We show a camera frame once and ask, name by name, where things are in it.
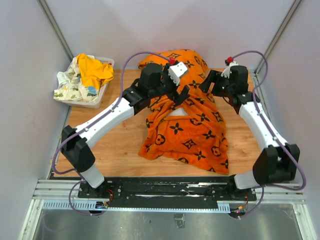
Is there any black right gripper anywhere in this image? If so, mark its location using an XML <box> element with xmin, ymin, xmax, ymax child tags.
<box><xmin>198</xmin><ymin>69</ymin><xmax>234</xmax><ymax>98</ymax></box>

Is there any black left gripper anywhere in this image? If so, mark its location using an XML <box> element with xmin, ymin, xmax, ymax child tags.
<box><xmin>149</xmin><ymin>64</ymin><xmax>191</xmax><ymax>106</ymax></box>

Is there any white pillow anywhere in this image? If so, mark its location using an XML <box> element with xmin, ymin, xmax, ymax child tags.
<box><xmin>168</xmin><ymin>107</ymin><xmax>189</xmax><ymax>117</ymax></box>

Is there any orange flower-pattern pillowcase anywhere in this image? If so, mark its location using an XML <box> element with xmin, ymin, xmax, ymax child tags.
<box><xmin>138</xmin><ymin>49</ymin><xmax>229</xmax><ymax>175</ymax></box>

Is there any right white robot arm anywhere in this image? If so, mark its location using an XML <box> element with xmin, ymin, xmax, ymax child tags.
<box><xmin>199</xmin><ymin>63</ymin><xmax>300</xmax><ymax>200</ymax></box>

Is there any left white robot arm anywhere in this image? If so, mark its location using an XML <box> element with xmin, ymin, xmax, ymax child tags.
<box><xmin>60</xmin><ymin>61</ymin><xmax>189</xmax><ymax>198</ymax></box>

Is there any yellow cloth in basket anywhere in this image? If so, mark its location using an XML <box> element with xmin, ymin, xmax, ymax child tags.
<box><xmin>76</xmin><ymin>53</ymin><xmax>114</xmax><ymax>90</ymax></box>

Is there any white plastic basket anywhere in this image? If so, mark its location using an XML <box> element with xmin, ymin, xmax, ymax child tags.
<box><xmin>55</xmin><ymin>56</ymin><xmax>116</xmax><ymax>110</ymax></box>

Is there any white printed cloth in basket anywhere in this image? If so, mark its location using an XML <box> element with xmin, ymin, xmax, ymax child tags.
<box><xmin>53</xmin><ymin>57</ymin><xmax>100</xmax><ymax>103</ymax></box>

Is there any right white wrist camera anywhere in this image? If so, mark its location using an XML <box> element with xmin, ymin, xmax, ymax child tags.
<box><xmin>221</xmin><ymin>60</ymin><xmax>239</xmax><ymax>79</ymax></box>

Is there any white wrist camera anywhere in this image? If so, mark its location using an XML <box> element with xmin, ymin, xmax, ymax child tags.
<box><xmin>221</xmin><ymin>60</ymin><xmax>239</xmax><ymax>79</ymax></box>
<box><xmin>168</xmin><ymin>62</ymin><xmax>189</xmax><ymax>86</ymax></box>

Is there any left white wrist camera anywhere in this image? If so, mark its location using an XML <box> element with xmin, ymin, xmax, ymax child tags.
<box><xmin>168</xmin><ymin>62</ymin><xmax>189</xmax><ymax>86</ymax></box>

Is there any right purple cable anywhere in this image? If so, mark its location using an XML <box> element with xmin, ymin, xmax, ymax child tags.
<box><xmin>223</xmin><ymin>50</ymin><xmax>307</xmax><ymax>221</ymax></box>

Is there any purple cable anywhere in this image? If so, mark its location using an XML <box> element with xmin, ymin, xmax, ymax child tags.
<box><xmin>51</xmin><ymin>50</ymin><xmax>176</xmax><ymax>217</ymax></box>
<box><xmin>223</xmin><ymin>50</ymin><xmax>307</xmax><ymax>221</ymax></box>

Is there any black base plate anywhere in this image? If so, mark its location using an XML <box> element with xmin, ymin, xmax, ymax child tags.
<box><xmin>77</xmin><ymin>176</ymin><xmax>257</xmax><ymax>210</ymax></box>

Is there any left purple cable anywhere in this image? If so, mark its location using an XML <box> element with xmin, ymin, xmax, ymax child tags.
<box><xmin>51</xmin><ymin>50</ymin><xmax>176</xmax><ymax>217</ymax></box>

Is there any aluminium rail frame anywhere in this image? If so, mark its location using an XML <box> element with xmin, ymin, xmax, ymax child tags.
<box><xmin>19</xmin><ymin>176</ymin><xmax>317</xmax><ymax>240</ymax></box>

